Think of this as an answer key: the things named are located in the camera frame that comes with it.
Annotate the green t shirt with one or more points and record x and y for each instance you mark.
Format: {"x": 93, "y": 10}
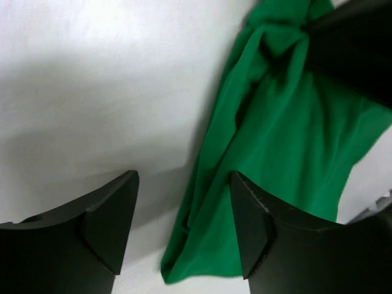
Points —
{"x": 294, "y": 133}

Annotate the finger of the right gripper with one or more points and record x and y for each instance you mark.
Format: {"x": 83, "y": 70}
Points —
{"x": 352, "y": 43}

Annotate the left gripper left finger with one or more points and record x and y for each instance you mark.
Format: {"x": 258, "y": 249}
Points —
{"x": 77, "y": 247}

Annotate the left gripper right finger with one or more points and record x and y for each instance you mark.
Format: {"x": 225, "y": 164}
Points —
{"x": 286, "y": 250}

